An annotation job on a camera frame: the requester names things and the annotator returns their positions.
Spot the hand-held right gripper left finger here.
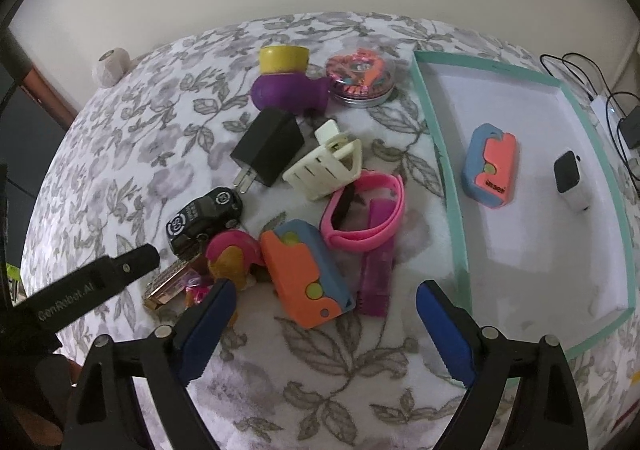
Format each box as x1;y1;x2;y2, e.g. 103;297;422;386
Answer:
62;279;237;450

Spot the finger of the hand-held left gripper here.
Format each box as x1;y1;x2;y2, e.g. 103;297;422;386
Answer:
109;244;161;288

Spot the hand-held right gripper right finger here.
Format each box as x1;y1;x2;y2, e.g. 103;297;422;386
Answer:
417;279;588;450

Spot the pink plastic trinket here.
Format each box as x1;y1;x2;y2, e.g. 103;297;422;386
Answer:
185;280;217;311

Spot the small gold harmonica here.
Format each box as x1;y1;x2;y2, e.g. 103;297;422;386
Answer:
143;255;201;311

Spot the small pink-haired doll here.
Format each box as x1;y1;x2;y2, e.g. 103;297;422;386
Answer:
205;230;266;293

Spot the black toy car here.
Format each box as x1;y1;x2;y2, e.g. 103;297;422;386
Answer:
166;186;244;258

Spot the magenta plastic comb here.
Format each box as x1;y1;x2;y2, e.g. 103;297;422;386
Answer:
356;197;396;317

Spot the orange small piece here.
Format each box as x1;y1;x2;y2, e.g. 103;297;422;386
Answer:
259;219;357;329

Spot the pink wristband watch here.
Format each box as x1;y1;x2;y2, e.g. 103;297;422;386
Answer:
319;171;406;253

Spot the black charger plug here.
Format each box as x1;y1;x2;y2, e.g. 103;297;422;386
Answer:
230;108;306;193

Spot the white slotted plastic case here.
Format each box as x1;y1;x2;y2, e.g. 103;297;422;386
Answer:
282;119;363;201

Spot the purple toy with yellow cap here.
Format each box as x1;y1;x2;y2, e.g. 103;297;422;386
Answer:
250;46;331;118

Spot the teal shallow cardboard box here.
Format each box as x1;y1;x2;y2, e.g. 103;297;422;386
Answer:
411;50;640;388

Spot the clear dome orange toy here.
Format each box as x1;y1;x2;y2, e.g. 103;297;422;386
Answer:
325;48;396;106

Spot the grey floral blanket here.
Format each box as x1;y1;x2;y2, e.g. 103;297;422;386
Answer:
20;12;640;450

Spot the orange and blue block toy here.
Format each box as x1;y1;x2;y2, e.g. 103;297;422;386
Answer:
461;123;518;208

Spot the dark cabinet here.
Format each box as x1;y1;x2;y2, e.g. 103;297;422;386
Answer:
0;74;66;191

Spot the white smartwatch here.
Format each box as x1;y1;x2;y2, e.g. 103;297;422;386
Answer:
552;150;592;215

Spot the white woven ball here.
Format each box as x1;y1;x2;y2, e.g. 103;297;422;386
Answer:
95;47;132;88

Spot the white power strip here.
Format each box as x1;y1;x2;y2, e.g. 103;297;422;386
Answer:
590;92;640;131

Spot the black power adapter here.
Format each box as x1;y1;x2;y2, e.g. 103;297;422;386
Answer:
618;104;640;151

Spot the brown wooden post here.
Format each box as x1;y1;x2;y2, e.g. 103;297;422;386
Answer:
22;57;78;128

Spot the black charger with cables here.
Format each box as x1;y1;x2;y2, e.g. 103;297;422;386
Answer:
604;90;640;181

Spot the black cable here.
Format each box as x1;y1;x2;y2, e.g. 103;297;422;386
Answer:
540;52;608;103

